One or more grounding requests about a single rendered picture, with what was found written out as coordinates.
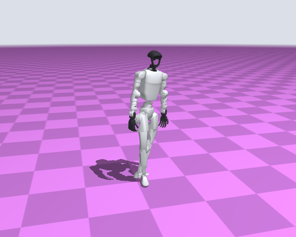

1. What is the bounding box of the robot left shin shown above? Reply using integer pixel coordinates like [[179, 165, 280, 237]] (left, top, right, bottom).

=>
[[138, 148, 151, 173]]

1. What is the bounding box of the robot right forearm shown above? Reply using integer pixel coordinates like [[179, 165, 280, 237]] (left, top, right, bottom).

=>
[[129, 91, 138, 117]]

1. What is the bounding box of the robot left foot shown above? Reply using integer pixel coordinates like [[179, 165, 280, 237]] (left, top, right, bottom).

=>
[[134, 171, 149, 178]]

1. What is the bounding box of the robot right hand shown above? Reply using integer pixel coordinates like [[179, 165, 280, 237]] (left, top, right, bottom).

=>
[[128, 112, 139, 131]]

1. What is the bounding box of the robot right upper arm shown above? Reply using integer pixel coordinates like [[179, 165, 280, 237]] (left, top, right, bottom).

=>
[[132, 71, 146, 98]]

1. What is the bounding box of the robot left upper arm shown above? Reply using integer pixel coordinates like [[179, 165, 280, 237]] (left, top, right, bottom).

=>
[[160, 72, 168, 98]]

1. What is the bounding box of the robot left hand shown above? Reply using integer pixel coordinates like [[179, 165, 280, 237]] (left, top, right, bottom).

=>
[[158, 110, 168, 128]]

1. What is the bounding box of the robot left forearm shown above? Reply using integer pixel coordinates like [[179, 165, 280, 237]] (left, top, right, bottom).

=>
[[160, 96, 167, 114]]

